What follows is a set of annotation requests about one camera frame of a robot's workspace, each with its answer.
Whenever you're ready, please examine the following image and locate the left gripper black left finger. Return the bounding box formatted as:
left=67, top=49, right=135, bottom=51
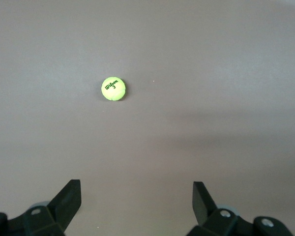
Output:
left=0, top=179, right=82, bottom=236

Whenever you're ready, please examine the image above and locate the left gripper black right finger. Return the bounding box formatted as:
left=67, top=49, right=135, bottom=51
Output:
left=186, top=181, right=292, bottom=236

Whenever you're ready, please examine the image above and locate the yellow tennis ball Wilson print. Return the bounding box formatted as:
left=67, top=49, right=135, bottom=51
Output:
left=101, top=76, right=127, bottom=101

